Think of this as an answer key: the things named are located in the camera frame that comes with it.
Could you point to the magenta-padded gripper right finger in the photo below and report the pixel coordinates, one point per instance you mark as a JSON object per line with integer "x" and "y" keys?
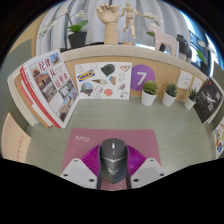
{"x": 150, "y": 170}

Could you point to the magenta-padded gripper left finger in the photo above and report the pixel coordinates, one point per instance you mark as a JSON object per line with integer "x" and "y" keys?
{"x": 76, "y": 171}

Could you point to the dark grey computer mouse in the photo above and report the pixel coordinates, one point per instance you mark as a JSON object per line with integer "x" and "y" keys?
{"x": 113, "y": 160}

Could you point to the pink mouse pad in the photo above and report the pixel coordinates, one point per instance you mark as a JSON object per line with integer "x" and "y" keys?
{"x": 86, "y": 143}

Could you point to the beige book with red text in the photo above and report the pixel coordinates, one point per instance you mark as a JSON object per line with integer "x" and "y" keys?
{"x": 15, "y": 140}

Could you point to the small potted succulent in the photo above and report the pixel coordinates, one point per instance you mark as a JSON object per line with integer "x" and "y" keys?
{"x": 168, "y": 99}
{"x": 189, "y": 103}
{"x": 148, "y": 98}

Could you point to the colourful illustrated book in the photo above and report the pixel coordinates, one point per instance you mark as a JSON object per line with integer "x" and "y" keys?
{"x": 219, "y": 138}

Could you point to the white book with photo cover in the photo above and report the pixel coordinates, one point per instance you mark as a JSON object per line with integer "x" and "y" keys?
{"x": 53, "y": 86}

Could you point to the black book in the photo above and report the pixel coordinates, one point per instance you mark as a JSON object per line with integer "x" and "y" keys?
{"x": 208, "y": 100}

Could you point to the purple round number sign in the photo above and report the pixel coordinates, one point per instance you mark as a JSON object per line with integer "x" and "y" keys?
{"x": 142, "y": 78}

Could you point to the white sticker sheet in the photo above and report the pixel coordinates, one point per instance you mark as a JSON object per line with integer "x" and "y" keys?
{"x": 103, "y": 80}

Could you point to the green partition panel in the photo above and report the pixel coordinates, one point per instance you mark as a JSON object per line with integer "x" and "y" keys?
{"x": 220, "y": 83}
{"x": 11, "y": 66}

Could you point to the white orchid in dark pot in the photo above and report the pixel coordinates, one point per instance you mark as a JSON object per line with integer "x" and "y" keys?
{"x": 204, "y": 65}

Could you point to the light wooden ledge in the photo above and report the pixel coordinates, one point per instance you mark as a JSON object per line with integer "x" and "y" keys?
{"x": 116, "y": 51}

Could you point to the black horse figurine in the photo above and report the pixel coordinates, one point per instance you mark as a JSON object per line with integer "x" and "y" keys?
{"x": 183, "y": 46}

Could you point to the pink horse figurine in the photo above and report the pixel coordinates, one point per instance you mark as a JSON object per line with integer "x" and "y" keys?
{"x": 165, "y": 41}

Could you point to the white orchid in black pot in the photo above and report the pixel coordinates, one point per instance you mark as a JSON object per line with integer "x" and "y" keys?
{"x": 77, "y": 39}

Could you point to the dark framed window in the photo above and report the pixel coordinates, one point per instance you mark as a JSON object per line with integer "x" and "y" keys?
{"x": 200, "y": 30}

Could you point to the small white orchid plant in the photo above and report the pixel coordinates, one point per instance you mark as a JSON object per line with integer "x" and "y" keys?
{"x": 152, "y": 18}

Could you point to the wooden hand model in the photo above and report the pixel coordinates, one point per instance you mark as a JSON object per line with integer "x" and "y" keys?
{"x": 110, "y": 23}

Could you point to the light grey curtain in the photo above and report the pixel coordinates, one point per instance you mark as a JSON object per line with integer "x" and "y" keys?
{"x": 90, "y": 20}

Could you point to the wooden mannequin figure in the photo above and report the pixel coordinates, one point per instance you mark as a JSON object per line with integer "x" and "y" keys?
{"x": 130, "y": 18}

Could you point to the white wall socket plate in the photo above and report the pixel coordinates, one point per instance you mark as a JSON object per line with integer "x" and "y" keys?
{"x": 185, "y": 80}
{"x": 198, "y": 84}

